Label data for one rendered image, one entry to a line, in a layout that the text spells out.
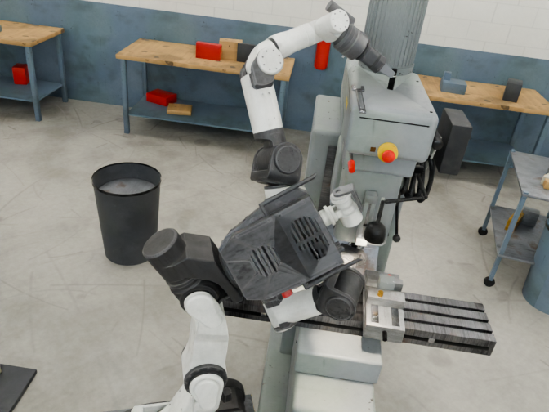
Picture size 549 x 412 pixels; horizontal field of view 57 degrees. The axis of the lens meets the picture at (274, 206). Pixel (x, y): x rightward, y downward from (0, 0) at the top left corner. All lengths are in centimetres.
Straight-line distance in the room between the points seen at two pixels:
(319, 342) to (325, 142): 84
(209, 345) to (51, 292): 221
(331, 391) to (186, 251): 95
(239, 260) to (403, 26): 99
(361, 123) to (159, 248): 69
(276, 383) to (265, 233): 161
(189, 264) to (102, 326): 205
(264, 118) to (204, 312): 59
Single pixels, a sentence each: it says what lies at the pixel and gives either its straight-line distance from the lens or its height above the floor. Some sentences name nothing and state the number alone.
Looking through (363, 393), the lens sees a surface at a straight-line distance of 215.
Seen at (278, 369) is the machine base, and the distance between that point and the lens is 290.
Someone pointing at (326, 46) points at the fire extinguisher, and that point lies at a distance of 587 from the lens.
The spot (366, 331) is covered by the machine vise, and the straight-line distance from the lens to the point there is 204.
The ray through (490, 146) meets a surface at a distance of 634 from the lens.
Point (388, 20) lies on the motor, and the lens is 187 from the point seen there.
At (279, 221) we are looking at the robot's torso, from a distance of 131.
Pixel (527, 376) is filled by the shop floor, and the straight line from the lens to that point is 370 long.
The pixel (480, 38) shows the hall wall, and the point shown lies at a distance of 621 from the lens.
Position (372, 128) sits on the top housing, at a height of 183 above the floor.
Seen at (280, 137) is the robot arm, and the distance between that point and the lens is 146.
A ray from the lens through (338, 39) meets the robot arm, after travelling 163.
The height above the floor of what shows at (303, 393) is 77.
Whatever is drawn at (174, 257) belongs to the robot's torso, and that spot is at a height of 152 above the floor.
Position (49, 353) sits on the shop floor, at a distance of 334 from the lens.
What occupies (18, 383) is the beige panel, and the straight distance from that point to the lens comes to 319.
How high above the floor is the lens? 238
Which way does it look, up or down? 31 degrees down
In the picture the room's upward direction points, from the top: 7 degrees clockwise
